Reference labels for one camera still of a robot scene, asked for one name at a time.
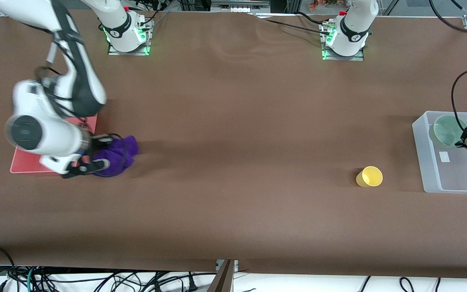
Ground short black table cable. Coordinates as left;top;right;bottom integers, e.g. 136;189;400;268
296;11;333;26

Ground pink plastic bin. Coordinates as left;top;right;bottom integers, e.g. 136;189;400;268
10;114;99;176

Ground translucent white plastic bin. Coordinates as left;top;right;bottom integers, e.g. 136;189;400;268
412;110;467;194

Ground tangled black floor cables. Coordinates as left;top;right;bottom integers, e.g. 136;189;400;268
35;271;218;292

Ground pale green bowl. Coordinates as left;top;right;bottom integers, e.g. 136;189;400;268
433;115;467;146

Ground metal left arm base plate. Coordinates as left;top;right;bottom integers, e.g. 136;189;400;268
321;21;365;62

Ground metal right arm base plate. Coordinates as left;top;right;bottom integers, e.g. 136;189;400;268
107;18;152;56

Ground purple cloth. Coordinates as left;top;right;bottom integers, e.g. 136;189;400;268
92;135;140;178

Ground teal cable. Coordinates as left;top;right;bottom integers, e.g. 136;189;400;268
25;267;36;292

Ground black base cable bundle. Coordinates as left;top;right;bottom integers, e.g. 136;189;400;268
130;0;171;32

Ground grey background frame rail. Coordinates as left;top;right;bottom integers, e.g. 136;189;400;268
210;0;271;13

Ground long black table cable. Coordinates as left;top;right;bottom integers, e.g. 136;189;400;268
250;14;331;37

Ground yellow plastic cup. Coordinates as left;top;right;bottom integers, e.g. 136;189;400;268
356;166;383;188

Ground brown table cover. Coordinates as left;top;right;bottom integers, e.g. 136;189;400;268
0;7;467;279

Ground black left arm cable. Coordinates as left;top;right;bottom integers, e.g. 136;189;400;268
428;0;467;137

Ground aluminium frame profile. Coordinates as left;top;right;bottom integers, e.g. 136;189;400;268
207;260;239;292

